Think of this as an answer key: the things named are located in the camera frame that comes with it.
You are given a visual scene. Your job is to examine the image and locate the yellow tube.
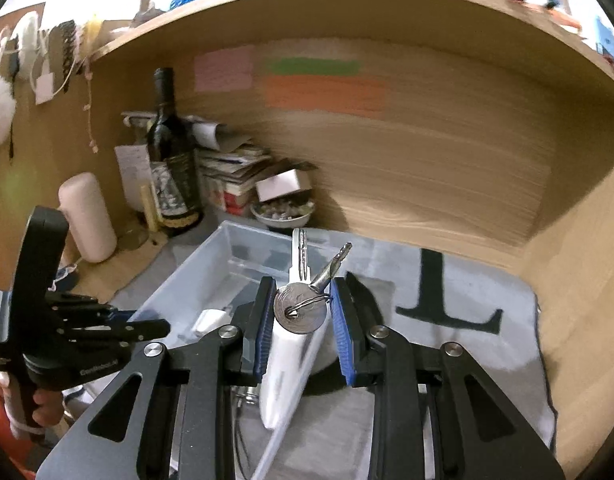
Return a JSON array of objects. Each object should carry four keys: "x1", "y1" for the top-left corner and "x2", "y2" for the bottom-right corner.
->
[{"x1": 141, "y1": 184, "x2": 160, "y2": 233}]

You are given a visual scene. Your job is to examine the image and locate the white handwritten note paper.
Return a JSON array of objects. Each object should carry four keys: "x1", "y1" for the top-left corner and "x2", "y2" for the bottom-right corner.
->
[{"x1": 114, "y1": 144, "x2": 155, "y2": 213}]

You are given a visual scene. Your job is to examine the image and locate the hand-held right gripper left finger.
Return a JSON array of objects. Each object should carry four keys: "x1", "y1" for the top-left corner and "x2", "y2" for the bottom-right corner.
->
[{"x1": 37, "y1": 275, "x2": 278, "y2": 480}]

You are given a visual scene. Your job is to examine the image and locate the orange sticky note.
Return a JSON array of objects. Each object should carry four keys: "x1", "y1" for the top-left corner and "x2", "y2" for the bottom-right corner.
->
[{"x1": 262, "y1": 76, "x2": 390, "y2": 118}]

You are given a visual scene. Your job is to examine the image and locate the stack of papers and books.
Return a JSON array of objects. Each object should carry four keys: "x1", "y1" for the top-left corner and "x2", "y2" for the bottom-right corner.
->
[{"x1": 194, "y1": 135, "x2": 318, "y2": 218}]

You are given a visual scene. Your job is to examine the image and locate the rolled newspaper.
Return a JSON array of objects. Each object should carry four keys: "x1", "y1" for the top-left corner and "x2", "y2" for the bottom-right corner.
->
[{"x1": 122, "y1": 112, "x2": 223, "y2": 151}]

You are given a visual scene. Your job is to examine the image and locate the grey printed mat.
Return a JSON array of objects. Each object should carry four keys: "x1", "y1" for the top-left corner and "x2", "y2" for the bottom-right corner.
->
[{"x1": 62, "y1": 230, "x2": 558, "y2": 480}]

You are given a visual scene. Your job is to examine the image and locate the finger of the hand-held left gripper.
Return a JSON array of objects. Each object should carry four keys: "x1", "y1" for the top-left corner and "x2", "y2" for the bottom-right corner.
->
[{"x1": 94, "y1": 307, "x2": 171, "y2": 343}]

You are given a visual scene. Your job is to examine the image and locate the pink sticky note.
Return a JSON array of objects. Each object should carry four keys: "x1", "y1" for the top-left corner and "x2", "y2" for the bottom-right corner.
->
[{"x1": 193, "y1": 45, "x2": 255, "y2": 93}]

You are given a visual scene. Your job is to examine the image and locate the person's left hand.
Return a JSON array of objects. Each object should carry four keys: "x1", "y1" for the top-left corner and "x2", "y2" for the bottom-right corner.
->
[{"x1": 32, "y1": 389, "x2": 66, "y2": 427}]

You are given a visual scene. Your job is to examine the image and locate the bowl of beads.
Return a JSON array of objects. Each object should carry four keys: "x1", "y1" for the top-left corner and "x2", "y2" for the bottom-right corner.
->
[{"x1": 250, "y1": 199, "x2": 316, "y2": 231}]

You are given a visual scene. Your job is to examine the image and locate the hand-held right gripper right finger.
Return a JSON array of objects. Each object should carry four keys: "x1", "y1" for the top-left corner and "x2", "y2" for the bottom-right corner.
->
[{"x1": 331, "y1": 271, "x2": 565, "y2": 480}]

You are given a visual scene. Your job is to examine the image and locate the silver keys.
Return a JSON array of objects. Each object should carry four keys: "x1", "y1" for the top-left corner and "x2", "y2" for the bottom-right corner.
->
[{"x1": 273, "y1": 242, "x2": 354, "y2": 336}]

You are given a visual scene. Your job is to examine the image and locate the white folding knife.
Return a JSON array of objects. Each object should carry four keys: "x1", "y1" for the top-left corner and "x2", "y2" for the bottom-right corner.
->
[{"x1": 259, "y1": 227, "x2": 333, "y2": 431}]

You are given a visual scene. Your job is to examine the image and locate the white paper tag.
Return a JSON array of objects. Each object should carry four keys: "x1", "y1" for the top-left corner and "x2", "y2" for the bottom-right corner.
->
[{"x1": 34, "y1": 72, "x2": 55, "y2": 106}]

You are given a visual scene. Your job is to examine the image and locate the beige cylinder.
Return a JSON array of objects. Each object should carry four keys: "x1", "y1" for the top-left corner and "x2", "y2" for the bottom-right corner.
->
[{"x1": 58, "y1": 172, "x2": 118, "y2": 263}]

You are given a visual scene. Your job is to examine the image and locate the dark wine bottle elephant label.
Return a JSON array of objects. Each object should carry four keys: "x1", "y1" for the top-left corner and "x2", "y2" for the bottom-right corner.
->
[{"x1": 146, "y1": 67, "x2": 204, "y2": 231}]

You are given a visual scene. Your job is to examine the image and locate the white card box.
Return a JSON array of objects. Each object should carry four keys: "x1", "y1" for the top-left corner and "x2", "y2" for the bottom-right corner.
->
[{"x1": 255, "y1": 169, "x2": 313, "y2": 203}]

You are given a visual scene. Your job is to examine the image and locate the green sticky note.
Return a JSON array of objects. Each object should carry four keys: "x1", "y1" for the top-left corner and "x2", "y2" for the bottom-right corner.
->
[{"x1": 264, "y1": 57, "x2": 362, "y2": 77}]

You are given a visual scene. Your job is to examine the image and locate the clear plastic container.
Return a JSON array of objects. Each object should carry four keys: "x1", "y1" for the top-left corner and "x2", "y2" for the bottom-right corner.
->
[{"x1": 109, "y1": 220, "x2": 348, "y2": 480}]

